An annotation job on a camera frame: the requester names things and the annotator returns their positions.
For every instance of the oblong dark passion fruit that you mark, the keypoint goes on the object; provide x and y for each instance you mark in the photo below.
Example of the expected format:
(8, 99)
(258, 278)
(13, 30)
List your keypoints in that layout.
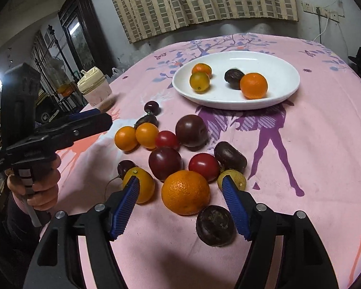
(229, 157)

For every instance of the yellow-green citrus on plate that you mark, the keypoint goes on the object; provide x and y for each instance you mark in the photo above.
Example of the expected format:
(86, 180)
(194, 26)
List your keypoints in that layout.
(200, 82)

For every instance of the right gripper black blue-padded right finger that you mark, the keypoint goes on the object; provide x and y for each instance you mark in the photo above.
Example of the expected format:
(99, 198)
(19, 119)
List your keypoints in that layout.
(304, 262)

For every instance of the dark cherry with stem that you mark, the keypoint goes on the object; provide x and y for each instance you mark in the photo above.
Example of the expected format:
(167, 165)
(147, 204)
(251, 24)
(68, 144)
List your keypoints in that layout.
(123, 167)

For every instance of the dark purple passion fruit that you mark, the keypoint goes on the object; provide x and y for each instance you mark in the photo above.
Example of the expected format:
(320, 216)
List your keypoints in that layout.
(233, 78)

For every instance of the dark wooden framed cabinet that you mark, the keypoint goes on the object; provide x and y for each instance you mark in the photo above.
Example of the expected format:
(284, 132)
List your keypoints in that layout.
(85, 37)

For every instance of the person's left hand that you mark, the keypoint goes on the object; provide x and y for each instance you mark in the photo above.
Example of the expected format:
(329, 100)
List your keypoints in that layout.
(45, 189)

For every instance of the orange tangerine on plate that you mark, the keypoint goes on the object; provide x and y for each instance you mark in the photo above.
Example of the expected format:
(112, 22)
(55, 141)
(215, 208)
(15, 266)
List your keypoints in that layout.
(253, 86)

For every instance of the checked beige curtain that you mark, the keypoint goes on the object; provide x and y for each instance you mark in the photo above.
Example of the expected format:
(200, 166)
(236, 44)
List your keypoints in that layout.
(143, 19)

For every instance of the pink patterned tablecloth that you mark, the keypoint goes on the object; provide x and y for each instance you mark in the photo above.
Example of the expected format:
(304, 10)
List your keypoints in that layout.
(303, 154)

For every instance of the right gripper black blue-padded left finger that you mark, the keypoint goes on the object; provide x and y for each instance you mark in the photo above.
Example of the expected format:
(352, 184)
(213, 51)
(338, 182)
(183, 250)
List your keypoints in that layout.
(57, 263)

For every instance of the large orange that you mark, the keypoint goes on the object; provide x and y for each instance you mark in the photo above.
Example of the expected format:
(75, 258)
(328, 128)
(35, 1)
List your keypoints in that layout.
(185, 192)

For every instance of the large dark plum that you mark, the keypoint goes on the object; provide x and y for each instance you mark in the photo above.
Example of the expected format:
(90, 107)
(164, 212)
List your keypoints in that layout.
(191, 131)

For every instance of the small orange kumquat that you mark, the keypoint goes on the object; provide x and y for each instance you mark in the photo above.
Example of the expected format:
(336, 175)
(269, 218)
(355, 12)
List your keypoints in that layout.
(146, 135)
(125, 139)

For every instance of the small red tomato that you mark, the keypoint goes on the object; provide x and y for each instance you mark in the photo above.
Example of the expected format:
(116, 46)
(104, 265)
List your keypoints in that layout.
(167, 139)

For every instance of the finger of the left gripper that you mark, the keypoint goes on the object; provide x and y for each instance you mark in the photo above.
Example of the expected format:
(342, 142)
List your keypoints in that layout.
(91, 126)
(82, 115)

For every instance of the cream lidded cup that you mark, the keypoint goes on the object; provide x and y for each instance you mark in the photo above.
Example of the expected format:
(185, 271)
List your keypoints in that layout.
(96, 90)

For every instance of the white wall power strip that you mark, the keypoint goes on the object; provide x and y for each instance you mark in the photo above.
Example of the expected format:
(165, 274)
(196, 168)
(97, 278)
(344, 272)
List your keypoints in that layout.
(325, 12)

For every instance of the wrinkled dark passion fruit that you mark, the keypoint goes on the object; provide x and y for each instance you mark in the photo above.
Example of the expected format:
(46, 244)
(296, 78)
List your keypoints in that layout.
(215, 226)

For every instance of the yellow-orange citrus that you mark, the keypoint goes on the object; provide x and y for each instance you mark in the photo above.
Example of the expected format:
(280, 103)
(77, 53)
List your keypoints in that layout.
(146, 181)

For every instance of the white oval plate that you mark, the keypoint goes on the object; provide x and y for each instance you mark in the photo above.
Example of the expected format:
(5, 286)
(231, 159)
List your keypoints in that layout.
(283, 80)

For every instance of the small dark oval fruit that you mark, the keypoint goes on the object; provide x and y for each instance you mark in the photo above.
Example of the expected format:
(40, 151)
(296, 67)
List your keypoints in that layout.
(149, 118)

